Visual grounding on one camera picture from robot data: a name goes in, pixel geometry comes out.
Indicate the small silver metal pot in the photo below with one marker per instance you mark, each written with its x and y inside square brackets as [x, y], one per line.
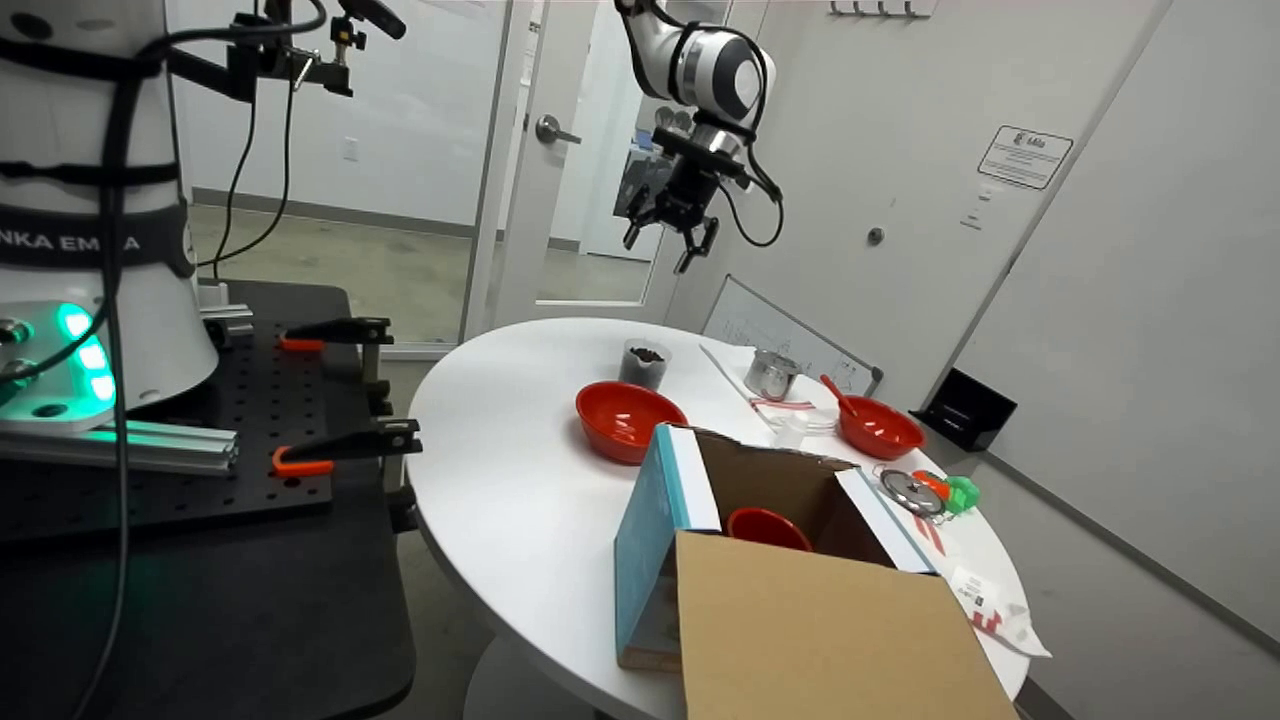
[769, 379]

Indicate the white door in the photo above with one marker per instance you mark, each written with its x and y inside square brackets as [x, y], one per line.
[533, 215]

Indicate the black breadboard table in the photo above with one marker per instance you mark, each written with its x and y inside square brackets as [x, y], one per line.
[201, 587]

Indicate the aluminium profile rail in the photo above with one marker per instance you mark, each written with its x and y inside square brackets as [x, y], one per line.
[123, 449]

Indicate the small metal dish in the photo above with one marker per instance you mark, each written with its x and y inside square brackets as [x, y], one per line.
[909, 489]

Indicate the white switch plate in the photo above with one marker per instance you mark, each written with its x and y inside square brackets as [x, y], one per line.
[880, 4]

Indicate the orange and green toy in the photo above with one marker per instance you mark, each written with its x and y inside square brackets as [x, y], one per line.
[952, 492]

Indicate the blue printed cardboard box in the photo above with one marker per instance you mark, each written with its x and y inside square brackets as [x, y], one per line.
[800, 626]

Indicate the open black case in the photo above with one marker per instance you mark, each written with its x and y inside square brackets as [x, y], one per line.
[966, 408]

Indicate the red plastic bowl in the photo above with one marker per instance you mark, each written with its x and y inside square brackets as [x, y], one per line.
[626, 422]
[876, 428]

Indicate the crumpled white plastic bag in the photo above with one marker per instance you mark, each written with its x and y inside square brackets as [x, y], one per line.
[993, 602]

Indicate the white towel red stripes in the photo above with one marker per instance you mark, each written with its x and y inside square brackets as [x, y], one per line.
[793, 402]

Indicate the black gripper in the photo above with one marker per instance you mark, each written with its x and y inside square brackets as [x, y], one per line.
[681, 180]

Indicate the small grey-framed whiteboard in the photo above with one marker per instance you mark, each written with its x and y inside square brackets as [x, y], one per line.
[786, 325]

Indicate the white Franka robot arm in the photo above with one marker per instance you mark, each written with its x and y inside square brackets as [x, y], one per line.
[712, 75]

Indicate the white paper wall sign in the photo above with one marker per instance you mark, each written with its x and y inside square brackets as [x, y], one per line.
[1027, 156]

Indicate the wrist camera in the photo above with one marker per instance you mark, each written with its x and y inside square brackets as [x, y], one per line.
[726, 162]

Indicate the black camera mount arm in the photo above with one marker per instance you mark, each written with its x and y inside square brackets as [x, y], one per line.
[285, 63]

